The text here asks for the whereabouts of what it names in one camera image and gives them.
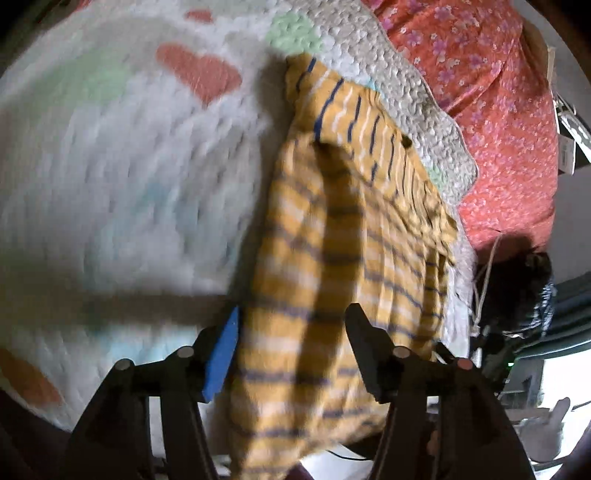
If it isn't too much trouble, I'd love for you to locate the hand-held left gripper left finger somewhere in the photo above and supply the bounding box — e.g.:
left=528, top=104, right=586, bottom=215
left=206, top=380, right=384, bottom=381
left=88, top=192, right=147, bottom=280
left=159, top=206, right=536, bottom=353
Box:
left=60, top=305, right=241, bottom=480

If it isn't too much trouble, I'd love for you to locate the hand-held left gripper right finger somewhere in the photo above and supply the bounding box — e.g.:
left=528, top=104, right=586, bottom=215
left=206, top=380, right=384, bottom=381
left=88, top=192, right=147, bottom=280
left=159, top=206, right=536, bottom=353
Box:
left=344, top=303, right=539, bottom=480

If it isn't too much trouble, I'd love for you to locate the yellow striped small shirt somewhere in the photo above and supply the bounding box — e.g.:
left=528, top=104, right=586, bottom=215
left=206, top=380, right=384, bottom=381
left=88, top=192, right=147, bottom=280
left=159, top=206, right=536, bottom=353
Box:
left=217, top=53, right=459, bottom=480

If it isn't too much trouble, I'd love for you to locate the dark bag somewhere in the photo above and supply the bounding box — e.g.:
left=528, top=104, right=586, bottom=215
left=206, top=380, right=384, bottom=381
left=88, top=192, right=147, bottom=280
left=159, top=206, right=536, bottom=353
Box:
left=480, top=235, right=557, bottom=337

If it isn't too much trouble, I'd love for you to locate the white heart-print quilted blanket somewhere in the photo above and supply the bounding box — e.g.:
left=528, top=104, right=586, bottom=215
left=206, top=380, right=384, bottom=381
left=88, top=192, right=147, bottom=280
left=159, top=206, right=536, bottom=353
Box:
left=0, top=0, right=478, bottom=457

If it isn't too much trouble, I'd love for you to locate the red floral bedsheet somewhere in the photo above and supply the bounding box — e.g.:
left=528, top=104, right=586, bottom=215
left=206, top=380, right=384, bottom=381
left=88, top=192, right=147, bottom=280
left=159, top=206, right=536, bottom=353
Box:
left=365, top=0, right=560, bottom=252

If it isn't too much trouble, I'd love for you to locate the white cord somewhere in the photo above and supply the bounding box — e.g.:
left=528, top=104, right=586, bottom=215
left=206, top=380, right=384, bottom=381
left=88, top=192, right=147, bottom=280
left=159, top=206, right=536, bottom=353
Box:
left=470, top=234, right=505, bottom=333

